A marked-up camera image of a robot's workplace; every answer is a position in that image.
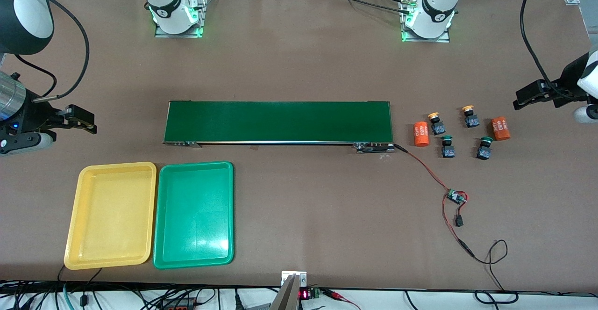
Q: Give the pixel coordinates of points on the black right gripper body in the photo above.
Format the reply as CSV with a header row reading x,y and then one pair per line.
x,y
32,113

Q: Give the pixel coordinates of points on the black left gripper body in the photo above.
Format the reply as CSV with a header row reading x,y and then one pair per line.
x,y
568,78

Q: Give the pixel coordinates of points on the orange cylindrical battery cell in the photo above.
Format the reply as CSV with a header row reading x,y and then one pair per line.
x,y
421,133
500,128

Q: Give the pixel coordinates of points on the yellow push button switch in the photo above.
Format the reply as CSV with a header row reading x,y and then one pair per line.
x,y
437,126
471,121

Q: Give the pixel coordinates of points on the green push button switch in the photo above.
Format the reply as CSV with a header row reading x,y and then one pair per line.
x,y
448,151
483,152

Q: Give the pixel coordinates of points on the yellow plastic tray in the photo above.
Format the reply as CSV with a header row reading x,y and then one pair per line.
x,y
110,216

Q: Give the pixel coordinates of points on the small green circuit board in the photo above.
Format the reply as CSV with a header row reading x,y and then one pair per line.
x,y
454,197

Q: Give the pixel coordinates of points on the small black connector plug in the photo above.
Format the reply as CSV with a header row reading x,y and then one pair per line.
x,y
459,220

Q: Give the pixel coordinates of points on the green plastic tray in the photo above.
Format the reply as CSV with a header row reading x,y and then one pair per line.
x,y
194,216

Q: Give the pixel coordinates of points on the green conveyor belt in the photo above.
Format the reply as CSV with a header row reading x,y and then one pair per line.
x,y
280,120

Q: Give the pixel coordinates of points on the black power strip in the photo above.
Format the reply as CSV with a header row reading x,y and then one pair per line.
x,y
180,306

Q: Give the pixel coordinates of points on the red clip lead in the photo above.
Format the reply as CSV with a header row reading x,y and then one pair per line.
x,y
338,296

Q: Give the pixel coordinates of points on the red digit display module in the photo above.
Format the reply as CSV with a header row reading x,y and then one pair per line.
x,y
304,294

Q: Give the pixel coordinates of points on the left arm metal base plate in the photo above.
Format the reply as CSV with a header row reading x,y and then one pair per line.
x,y
425,40

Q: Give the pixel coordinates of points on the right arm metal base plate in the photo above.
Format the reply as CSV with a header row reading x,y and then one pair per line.
x,y
203,10

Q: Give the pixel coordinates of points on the grey camera stand bracket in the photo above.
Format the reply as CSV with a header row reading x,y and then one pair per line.
x,y
289,296

